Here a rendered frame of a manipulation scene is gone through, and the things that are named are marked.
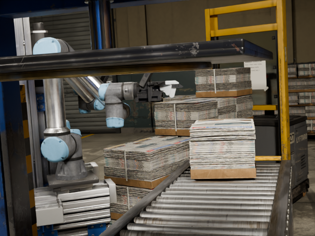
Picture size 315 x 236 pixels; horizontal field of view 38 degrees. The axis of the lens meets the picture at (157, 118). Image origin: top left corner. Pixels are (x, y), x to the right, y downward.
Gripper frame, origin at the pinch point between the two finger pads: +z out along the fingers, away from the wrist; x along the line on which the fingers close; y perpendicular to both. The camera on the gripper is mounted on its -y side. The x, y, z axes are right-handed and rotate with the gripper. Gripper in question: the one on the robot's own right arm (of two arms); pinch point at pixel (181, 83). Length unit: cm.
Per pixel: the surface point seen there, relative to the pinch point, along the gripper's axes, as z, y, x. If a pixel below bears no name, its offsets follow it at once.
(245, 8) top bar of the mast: 35, -88, -220
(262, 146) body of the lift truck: 46, 35, -247
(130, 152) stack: -42, 31, -82
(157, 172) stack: -26, 44, -83
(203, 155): 7.2, 31.0, -12.8
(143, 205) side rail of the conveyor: -13, 47, 24
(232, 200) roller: 19, 47, 17
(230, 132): 19.5, 21.3, -10.5
